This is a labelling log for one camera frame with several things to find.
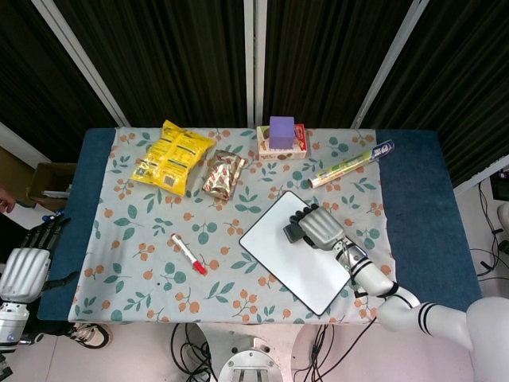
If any cardboard box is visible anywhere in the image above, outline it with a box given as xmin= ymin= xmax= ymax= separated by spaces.
xmin=25 ymin=162 xmax=79 ymax=212

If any dark grey board eraser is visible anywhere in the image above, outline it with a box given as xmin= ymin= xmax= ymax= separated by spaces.
xmin=282 ymin=222 xmax=308 ymax=244

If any gold foil snack bag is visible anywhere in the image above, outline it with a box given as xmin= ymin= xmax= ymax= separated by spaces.
xmin=201 ymin=149 xmax=247 ymax=201

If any dark screen device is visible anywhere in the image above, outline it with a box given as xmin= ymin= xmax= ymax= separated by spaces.
xmin=489 ymin=170 xmax=509 ymax=200

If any red-capped whiteboard marker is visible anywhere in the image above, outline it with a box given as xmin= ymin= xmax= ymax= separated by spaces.
xmin=170 ymin=232 xmax=208 ymax=275

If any white upright frame post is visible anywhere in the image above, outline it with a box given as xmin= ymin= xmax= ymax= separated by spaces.
xmin=243 ymin=0 xmax=266 ymax=129

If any floral leaf-and-fruit tablecloth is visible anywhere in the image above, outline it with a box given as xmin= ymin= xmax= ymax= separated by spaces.
xmin=67 ymin=126 xmax=401 ymax=324

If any white slanted frame post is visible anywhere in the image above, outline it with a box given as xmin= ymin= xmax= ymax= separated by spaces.
xmin=31 ymin=0 xmax=128 ymax=127
xmin=349 ymin=0 xmax=430 ymax=129

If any blue table mat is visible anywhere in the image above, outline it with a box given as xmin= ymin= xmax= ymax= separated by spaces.
xmin=37 ymin=127 xmax=484 ymax=322

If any black-framed whiteboard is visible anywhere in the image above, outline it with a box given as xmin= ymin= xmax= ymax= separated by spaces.
xmin=238 ymin=190 xmax=363 ymax=318

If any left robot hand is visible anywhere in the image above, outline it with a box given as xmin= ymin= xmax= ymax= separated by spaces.
xmin=0 ymin=216 xmax=80 ymax=306

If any purple foam cube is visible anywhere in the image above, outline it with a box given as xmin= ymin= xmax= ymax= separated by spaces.
xmin=269 ymin=115 xmax=297 ymax=150

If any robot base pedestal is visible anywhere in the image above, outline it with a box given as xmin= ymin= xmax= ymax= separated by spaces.
xmin=170 ymin=322 xmax=331 ymax=382

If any black floor cable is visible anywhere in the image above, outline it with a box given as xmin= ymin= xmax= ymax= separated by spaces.
xmin=170 ymin=322 xmax=218 ymax=382
xmin=293 ymin=318 xmax=379 ymax=382
xmin=475 ymin=178 xmax=509 ymax=279

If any yellow snack bag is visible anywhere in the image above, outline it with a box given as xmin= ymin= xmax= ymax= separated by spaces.
xmin=130 ymin=119 xmax=216 ymax=197

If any cookie box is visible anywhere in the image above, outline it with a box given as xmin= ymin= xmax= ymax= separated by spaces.
xmin=255 ymin=123 xmax=310 ymax=162

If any black pleated curtain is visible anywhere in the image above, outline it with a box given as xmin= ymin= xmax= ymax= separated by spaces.
xmin=0 ymin=0 xmax=509 ymax=188

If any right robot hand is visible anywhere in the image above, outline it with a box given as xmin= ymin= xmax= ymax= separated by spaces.
xmin=289 ymin=204 xmax=346 ymax=252

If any cling film roll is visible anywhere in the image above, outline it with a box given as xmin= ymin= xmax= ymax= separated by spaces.
xmin=308 ymin=138 xmax=396 ymax=190

